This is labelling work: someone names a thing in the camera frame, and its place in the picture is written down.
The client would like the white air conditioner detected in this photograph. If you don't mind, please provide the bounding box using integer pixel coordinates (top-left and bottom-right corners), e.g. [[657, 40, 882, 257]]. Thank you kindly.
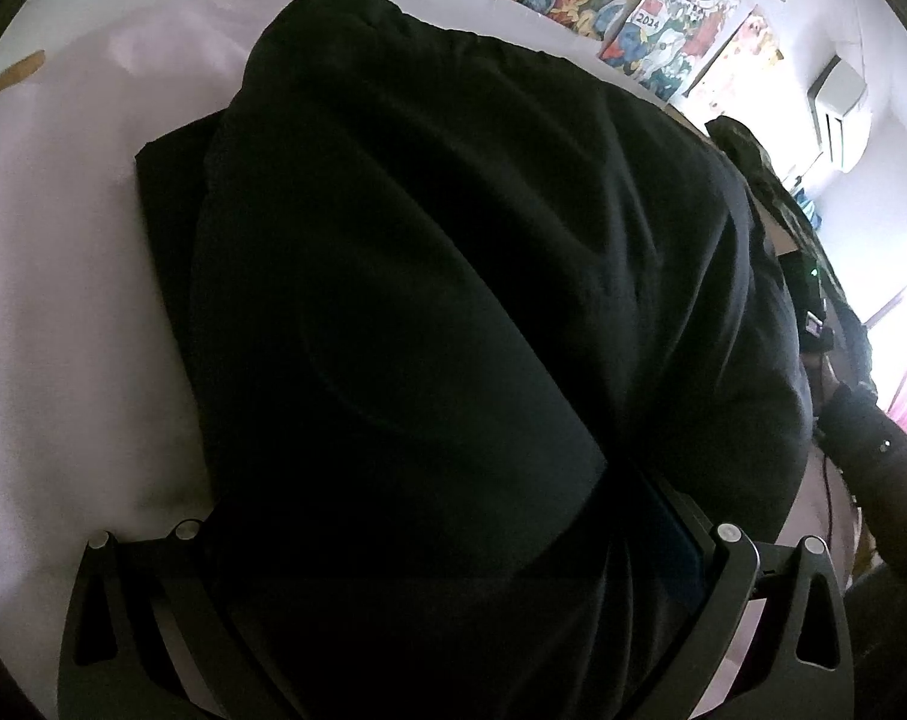
[[806, 52, 872, 173]]

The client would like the person's right forearm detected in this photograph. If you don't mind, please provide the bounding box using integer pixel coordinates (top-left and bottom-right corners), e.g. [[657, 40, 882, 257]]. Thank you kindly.
[[802, 349, 907, 580]]

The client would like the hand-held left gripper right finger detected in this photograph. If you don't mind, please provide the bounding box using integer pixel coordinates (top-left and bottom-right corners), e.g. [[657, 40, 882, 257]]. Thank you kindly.
[[633, 469, 854, 720]]

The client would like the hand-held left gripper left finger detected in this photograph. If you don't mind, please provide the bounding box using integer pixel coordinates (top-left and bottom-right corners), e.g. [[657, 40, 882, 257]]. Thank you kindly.
[[57, 521, 297, 720]]

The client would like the wooden bed frame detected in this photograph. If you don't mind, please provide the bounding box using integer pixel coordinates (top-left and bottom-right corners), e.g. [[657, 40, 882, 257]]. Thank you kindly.
[[0, 49, 47, 122]]

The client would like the colourful crowded wall poster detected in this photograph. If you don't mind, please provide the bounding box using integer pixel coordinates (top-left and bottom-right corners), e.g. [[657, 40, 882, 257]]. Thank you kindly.
[[599, 0, 747, 102]]

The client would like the dark green large garment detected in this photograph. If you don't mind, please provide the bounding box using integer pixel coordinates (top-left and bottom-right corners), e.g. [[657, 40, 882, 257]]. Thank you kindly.
[[134, 0, 815, 720]]

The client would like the orange yellow wall poster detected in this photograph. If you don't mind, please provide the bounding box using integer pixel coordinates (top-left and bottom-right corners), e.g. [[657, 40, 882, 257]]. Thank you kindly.
[[686, 4, 786, 102]]

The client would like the white bed sheet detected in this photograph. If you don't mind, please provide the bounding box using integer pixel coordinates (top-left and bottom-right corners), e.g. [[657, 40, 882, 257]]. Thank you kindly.
[[0, 0, 855, 720]]

